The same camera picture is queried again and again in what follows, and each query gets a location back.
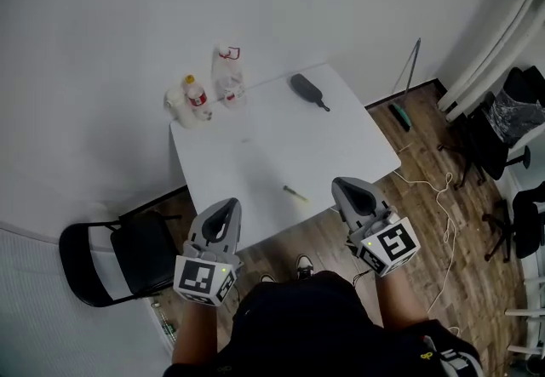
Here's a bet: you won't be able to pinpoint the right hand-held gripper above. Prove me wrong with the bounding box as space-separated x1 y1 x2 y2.
331 177 422 279

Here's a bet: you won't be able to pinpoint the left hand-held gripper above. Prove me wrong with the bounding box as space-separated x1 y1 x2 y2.
172 197 244 307

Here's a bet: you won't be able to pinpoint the yellow-green and black tool handle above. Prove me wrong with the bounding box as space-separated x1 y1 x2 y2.
282 184 310 203

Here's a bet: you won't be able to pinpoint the person's right forearm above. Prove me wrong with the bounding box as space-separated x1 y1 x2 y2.
374 270 430 330

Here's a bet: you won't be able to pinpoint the person's left forearm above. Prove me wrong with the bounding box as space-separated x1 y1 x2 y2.
171 301 223 364

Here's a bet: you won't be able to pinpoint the black folding chair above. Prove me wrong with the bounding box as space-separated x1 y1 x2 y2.
58 209 182 308

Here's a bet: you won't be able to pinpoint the person's right shoe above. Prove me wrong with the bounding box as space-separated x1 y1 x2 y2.
295 253 314 281

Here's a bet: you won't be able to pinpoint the white table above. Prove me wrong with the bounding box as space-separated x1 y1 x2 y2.
169 61 403 254

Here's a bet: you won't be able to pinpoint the broom with green head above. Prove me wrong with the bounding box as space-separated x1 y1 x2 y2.
387 37 423 133

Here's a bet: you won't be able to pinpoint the small white bottle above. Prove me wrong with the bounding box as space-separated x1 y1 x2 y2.
163 86 198 129

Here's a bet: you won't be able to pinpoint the person's black clothing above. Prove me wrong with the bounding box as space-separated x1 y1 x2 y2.
163 270 485 377

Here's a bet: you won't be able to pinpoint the small bottle with red label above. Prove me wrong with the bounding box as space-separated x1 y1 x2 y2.
182 73 215 122

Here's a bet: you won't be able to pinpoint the black office chair with plastic wrap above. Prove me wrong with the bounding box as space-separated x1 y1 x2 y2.
438 65 545 191

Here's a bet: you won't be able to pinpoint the large clear water jug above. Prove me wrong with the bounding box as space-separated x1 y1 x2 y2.
210 43 249 110

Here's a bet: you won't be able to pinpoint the long white cable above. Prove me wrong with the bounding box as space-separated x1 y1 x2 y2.
392 144 462 336

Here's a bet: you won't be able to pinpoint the white wall pipes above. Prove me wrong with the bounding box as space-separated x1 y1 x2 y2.
437 0 545 122

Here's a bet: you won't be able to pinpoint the white rack frame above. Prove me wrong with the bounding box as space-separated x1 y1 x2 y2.
503 272 545 368

